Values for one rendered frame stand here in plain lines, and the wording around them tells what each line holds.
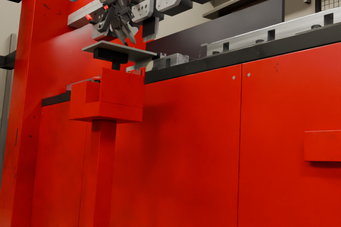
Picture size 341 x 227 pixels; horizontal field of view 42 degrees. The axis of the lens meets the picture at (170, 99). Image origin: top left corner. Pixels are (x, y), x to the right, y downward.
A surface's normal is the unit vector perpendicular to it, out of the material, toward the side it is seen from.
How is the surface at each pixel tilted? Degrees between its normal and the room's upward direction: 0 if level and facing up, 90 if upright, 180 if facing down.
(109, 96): 90
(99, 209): 90
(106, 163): 90
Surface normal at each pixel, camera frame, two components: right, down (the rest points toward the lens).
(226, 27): -0.80, -0.14
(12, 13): 0.52, -0.11
